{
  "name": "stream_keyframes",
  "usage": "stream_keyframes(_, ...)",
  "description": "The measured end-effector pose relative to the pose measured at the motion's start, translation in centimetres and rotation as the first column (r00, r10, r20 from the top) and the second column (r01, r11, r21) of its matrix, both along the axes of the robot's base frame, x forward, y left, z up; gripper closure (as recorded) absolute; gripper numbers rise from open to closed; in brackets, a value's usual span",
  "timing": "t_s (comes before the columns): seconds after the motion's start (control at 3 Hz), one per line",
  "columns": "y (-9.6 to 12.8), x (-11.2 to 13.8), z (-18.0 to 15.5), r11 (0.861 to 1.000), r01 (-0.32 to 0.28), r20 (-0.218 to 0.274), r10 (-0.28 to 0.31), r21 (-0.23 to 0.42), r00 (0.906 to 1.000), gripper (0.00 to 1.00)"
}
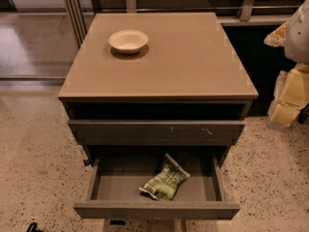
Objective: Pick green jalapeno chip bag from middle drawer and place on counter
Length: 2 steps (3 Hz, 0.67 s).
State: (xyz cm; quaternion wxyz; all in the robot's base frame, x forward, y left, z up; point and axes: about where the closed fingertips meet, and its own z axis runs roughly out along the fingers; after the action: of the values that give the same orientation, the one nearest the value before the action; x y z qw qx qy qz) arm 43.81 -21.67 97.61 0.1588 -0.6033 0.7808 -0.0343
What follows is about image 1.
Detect white paper bowl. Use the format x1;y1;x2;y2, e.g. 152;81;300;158
108;30;149;54

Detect grey drawer cabinet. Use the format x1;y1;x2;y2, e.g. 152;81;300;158
57;12;260;221

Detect metal railing frame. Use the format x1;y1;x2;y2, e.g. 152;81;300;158
64;0;304;44

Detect black object on floor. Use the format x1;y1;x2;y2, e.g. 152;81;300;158
26;222;43;232

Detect closed top drawer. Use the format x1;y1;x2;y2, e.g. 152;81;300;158
69;120;245;146

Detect blue cabinet caster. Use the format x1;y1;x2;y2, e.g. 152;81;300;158
83;159;91;166

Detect green jalapeno chip bag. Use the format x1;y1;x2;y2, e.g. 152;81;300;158
139;154;190;201

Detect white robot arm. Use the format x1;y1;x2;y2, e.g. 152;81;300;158
264;0;309;130

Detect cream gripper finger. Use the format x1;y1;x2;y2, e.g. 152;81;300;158
264;21;289;47
267;64;309;127

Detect open middle drawer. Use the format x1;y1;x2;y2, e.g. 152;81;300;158
74;154;239;220

